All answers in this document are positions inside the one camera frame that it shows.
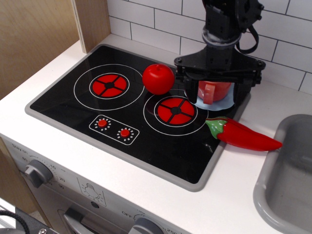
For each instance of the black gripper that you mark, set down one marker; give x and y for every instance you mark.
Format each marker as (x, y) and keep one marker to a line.
(219, 65)

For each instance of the pink toy cup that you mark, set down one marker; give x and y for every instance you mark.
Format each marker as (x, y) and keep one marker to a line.
(210, 91)

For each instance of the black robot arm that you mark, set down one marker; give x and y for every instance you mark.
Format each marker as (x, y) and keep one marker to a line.
(227, 20)

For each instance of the light blue toy plate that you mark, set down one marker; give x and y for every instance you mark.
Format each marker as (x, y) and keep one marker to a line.
(225, 103)

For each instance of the red toy chili pepper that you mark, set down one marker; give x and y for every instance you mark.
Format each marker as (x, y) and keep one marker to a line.
(238, 135)

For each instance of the red toy apple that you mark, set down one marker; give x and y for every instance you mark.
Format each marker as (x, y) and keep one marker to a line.
(158, 79)

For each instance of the black toy stovetop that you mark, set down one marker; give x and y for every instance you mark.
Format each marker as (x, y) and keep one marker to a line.
(102, 101)

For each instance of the grey toy sink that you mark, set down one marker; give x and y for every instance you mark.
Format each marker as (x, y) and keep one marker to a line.
(283, 192)

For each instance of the grey temperature knob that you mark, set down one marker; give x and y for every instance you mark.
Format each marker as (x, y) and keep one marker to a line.
(144, 226)

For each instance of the white toy oven front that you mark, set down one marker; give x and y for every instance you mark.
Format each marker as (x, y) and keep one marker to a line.
(104, 212)

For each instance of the wooden side panel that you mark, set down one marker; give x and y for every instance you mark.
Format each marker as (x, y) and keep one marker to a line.
(34, 32)

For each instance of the grey timer knob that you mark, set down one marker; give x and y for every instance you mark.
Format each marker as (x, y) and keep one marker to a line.
(37, 173)

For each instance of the grey oven door handle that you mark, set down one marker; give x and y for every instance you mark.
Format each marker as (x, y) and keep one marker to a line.
(75, 221)

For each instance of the black device with cable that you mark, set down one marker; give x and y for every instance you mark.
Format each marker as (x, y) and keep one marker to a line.
(21, 223)

